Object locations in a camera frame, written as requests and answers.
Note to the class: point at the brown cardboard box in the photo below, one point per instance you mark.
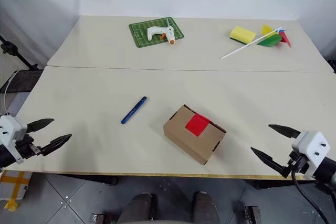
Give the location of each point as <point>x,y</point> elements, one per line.
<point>189,142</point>

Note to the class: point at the white hot glue gun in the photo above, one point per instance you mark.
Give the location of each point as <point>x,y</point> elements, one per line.
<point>156,31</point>

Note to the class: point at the yellow sponge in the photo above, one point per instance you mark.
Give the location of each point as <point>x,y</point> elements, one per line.
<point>242,34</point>

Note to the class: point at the metal floor bracket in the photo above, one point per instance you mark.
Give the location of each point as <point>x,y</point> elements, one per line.
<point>97,218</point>
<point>251,214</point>

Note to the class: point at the colourful pinwheel with white stick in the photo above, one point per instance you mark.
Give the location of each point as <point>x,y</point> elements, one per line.
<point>269,41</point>

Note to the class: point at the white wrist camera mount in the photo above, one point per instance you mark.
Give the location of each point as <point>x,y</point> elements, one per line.
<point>312,145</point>
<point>10,129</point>

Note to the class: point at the red tape patch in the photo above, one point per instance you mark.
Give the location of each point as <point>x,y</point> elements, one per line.
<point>197,125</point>

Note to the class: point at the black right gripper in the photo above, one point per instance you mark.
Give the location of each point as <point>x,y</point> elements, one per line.
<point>296,162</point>

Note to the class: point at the blue pen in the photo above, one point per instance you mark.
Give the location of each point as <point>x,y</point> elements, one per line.
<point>134,110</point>

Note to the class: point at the green soccer field mat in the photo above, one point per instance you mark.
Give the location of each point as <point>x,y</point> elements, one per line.
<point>139,31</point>

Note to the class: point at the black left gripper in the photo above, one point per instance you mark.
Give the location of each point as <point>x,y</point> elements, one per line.
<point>26,146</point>

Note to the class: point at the dark rounded shape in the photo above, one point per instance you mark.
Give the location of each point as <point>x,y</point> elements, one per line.
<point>136,208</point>
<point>206,207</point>

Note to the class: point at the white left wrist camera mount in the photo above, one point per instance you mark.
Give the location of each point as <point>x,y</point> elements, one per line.
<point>10,129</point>

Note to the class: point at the white box with yellow tape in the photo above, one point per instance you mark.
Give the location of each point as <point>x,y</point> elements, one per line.
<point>13,182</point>

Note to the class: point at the black square pad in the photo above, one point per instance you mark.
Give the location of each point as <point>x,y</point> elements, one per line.
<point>23,81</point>

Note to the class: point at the black object at room edge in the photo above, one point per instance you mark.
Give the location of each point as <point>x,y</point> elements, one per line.
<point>333,65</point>

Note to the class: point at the black tripod stand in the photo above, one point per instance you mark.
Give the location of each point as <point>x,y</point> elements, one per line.
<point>15,52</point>

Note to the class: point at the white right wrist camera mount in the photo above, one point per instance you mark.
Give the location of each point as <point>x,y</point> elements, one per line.
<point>312,145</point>

